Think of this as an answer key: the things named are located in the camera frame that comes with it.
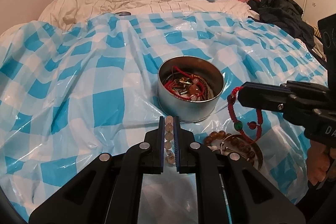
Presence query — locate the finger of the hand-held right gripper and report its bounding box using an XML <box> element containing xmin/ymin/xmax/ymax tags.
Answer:
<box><xmin>236</xmin><ymin>86</ymin><xmax>327</xmax><ymax>121</ymax></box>
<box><xmin>241</xmin><ymin>80</ymin><xmax>329</xmax><ymax>99</ymax></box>

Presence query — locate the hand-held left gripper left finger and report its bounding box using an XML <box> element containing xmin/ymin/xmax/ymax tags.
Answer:
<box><xmin>28</xmin><ymin>116</ymin><xmax>166</xmax><ymax>224</ymax></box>

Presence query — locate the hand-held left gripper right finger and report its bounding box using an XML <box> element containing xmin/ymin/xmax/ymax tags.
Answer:
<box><xmin>174</xmin><ymin>116</ymin><xmax>306</xmax><ymax>224</ymax></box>

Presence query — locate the pink bead bracelet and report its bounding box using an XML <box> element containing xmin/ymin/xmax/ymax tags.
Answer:
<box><xmin>164</xmin><ymin>116</ymin><xmax>176</xmax><ymax>165</ymax></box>

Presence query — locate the round silver metal tin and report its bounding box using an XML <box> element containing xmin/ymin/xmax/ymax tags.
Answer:
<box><xmin>157</xmin><ymin>55</ymin><xmax>225</xmax><ymax>123</ymax></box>

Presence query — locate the red cord bracelet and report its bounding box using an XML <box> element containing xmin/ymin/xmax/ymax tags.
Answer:
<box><xmin>227</xmin><ymin>86</ymin><xmax>264</xmax><ymax>144</ymax></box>

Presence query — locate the pile of mixed jewelry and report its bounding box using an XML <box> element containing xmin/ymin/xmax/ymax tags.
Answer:
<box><xmin>162</xmin><ymin>64</ymin><xmax>214</xmax><ymax>103</ymax></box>

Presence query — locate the person's right hand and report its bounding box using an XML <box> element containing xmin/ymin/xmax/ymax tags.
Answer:
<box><xmin>306</xmin><ymin>139</ymin><xmax>336</xmax><ymax>189</ymax></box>

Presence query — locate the silver bangle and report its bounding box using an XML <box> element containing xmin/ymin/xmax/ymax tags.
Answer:
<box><xmin>218</xmin><ymin>135</ymin><xmax>264</xmax><ymax>172</ymax></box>

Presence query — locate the dark cloth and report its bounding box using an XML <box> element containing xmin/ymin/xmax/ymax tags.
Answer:
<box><xmin>247</xmin><ymin>0</ymin><xmax>319</xmax><ymax>48</ymax></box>

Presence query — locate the blue checkered plastic sheet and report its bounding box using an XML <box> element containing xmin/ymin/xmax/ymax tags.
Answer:
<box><xmin>0</xmin><ymin>11</ymin><xmax>331</xmax><ymax>224</ymax></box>

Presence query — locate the white quilt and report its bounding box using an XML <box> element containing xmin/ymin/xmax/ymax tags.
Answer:
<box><xmin>38</xmin><ymin>0</ymin><xmax>259</xmax><ymax>30</ymax></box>

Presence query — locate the amber bead bracelet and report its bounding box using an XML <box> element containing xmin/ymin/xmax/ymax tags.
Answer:
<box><xmin>203</xmin><ymin>130</ymin><xmax>227</xmax><ymax>147</ymax></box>

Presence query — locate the dark brown bead bracelet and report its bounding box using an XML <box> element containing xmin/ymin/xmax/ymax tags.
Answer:
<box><xmin>226</xmin><ymin>135</ymin><xmax>256</xmax><ymax>165</ymax></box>

